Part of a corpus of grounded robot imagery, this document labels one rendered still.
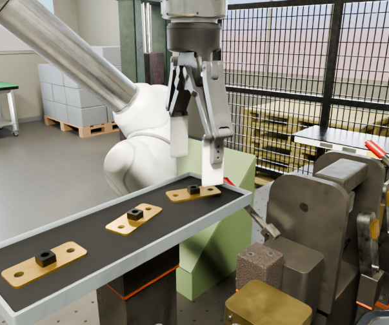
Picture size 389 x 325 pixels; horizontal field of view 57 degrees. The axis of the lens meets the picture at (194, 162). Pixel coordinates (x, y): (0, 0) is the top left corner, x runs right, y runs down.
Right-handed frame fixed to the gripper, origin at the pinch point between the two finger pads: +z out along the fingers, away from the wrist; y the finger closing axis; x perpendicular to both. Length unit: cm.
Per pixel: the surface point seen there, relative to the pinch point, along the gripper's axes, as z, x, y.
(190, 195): 5.1, -0.9, 0.7
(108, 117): 97, 61, -503
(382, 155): 10, 56, -13
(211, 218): 5.6, -0.7, 8.2
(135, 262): 5.8, -12.9, 13.8
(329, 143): 19, 75, -51
